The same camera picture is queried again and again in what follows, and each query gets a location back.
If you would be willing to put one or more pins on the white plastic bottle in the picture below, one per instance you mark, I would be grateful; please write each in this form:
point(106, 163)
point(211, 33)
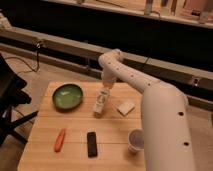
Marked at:
point(100, 102)

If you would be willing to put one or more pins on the white paper cup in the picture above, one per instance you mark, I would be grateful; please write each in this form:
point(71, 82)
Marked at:
point(135, 141)

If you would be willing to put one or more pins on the green round bowl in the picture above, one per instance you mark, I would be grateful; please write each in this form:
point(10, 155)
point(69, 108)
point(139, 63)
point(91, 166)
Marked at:
point(67, 97)

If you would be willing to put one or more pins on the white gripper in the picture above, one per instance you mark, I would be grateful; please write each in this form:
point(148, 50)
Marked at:
point(108, 84)

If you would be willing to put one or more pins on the orange carrot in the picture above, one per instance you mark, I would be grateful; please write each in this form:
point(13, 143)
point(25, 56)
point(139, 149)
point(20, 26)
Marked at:
point(59, 140)

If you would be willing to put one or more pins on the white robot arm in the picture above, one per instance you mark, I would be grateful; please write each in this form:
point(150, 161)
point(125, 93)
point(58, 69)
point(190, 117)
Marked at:
point(167, 140)

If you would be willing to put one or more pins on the black rectangular remote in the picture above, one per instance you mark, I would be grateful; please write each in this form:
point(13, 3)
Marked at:
point(92, 144)

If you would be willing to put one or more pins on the white sponge block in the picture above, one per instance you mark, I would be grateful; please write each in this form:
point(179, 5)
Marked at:
point(125, 107)

